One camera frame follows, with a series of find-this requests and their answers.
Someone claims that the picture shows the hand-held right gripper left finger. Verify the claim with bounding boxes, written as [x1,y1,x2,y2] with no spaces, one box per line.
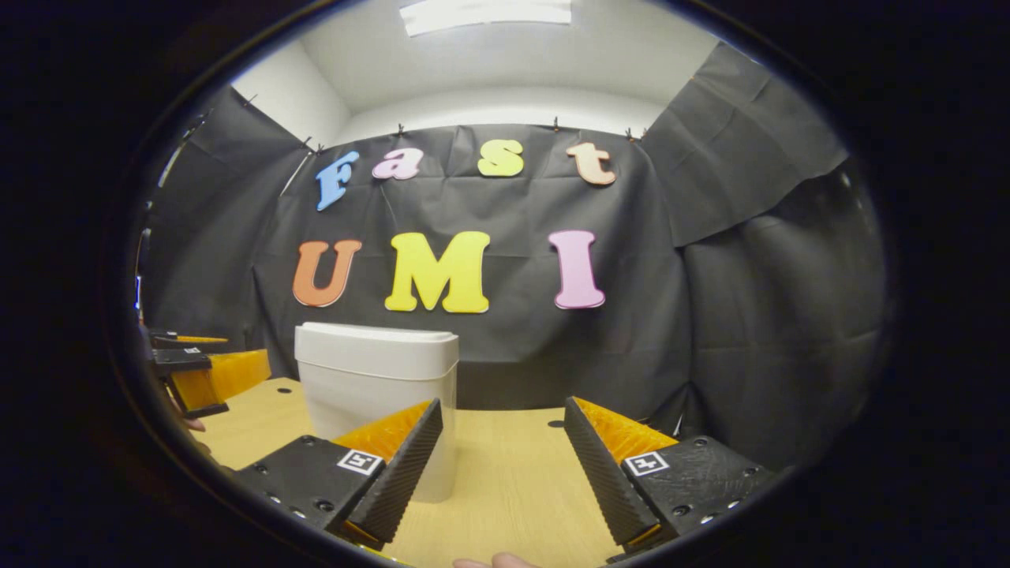
[229,398,445,553]

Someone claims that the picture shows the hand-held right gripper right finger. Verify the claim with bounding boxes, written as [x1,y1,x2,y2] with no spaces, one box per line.
[563,397,778,555]

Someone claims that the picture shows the white desktop garbage bin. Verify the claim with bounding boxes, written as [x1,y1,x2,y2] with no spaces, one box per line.
[294,322,460,504]

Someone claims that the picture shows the wooden desktop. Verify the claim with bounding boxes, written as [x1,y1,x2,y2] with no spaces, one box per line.
[189,377,679,568]

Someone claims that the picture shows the black backdrop cloth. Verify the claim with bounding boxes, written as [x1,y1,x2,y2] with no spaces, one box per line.
[138,39,888,474]

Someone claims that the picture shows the ceiling light panel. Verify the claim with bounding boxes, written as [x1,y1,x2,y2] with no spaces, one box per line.
[398,0,573,38]

